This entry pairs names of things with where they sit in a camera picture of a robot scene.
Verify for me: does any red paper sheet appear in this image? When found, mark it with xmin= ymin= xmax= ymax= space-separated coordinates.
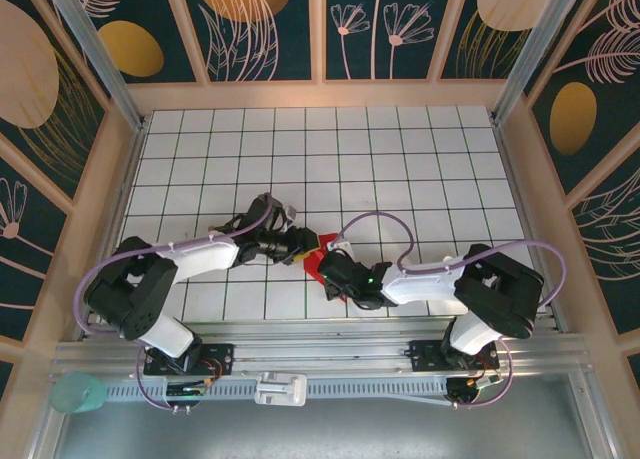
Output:
xmin=302 ymin=232 xmax=351 ymax=303

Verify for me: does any white plastic clamp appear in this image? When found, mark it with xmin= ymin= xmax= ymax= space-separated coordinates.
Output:
xmin=253 ymin=372 xmax=307 ymax=407

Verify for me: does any black controller board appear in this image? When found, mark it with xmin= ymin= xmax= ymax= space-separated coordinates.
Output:
xmin=446 ymin=376 xmax=501 ymax=405
xmin=164 ymin=381 xmax=211 ymax=399

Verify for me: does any teal plastic cup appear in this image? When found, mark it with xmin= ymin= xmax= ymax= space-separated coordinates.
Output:
xmin=48 ymin=371 xmax=107 ymax=414

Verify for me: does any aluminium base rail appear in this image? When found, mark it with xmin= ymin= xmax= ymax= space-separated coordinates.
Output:
xmin=49 ymin=318 xmax=594 ymax=380

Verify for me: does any grey slotted cable duct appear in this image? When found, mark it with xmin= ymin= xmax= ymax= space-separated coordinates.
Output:
xmin=102 ymin=378 xmax=451 ymax=403

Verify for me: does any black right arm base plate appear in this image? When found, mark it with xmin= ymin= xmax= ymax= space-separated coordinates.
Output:
xmin=399 ymin=338 xmax=500 ymax=373

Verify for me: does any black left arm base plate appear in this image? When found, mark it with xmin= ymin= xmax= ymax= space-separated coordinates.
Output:
xmin=143 ymin=342 xmax=236 ymax=376

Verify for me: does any aluminium side rail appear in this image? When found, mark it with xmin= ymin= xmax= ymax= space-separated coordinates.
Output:
xmin=74 ymin=121 xmax=149 ymax=343
xmin=493 ymin=118 xmax=569 ymax=333

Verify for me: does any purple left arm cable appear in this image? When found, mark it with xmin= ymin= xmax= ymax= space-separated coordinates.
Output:
xmin=74 ymin=198 xmax=281 ymax=414

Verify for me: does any aluminium corner post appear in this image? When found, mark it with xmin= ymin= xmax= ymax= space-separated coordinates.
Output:
xmin=491 ymin=0 xmax=587 ymax=126
xmin=38 ymin=0 xmax=150 ymax=133

